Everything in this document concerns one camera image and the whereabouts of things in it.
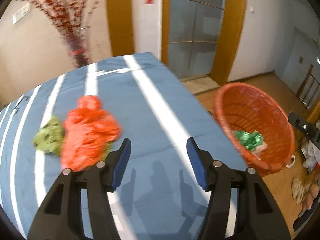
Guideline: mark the red plastic laundry basket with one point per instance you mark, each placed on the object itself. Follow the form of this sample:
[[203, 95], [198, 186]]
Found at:
[[242, 107]]

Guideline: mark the glass vase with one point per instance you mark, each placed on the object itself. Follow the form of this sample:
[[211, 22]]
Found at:
[[78, 46]]

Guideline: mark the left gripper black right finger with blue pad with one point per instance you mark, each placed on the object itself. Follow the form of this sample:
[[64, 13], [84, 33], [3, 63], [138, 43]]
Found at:
[[257, 213]]

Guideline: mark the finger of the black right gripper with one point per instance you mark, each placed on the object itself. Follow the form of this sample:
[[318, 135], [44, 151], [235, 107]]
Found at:
[[303, 126]]

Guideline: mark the white paper trash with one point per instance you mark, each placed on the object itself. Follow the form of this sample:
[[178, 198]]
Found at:
[[259, 149]]

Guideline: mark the orange plastic bag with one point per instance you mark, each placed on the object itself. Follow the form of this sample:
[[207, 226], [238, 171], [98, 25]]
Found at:
[[89, 130]]

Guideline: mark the blue white striped cloth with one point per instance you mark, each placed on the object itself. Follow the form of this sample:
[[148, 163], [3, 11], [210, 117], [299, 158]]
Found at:
[[159, 197]]

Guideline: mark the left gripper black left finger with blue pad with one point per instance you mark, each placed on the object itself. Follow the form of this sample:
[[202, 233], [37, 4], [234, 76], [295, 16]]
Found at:
[[60, 217]]

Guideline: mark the wooden stair railing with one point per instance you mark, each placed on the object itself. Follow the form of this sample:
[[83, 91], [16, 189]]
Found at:
[[308, 91]]

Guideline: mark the glass panel door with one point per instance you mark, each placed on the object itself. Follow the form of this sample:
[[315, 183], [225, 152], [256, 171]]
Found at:
[[193, 35]]

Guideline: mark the green crumpled wrapper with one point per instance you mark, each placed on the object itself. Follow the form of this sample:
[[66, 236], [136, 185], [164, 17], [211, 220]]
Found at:
[[249, 140]]

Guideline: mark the white slipper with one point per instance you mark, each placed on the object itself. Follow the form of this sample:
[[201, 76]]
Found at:
[[291, 162]]

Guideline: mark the white wall socket panel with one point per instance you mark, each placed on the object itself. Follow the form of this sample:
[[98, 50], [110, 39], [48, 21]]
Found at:
[[21, 13]]

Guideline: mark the shoe rack with shoes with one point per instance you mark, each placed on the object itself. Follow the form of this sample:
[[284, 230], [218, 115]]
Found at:
[[310, 147]]

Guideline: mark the green paw print bag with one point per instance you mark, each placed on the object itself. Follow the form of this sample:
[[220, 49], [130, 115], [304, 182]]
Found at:
[[49, 139]]

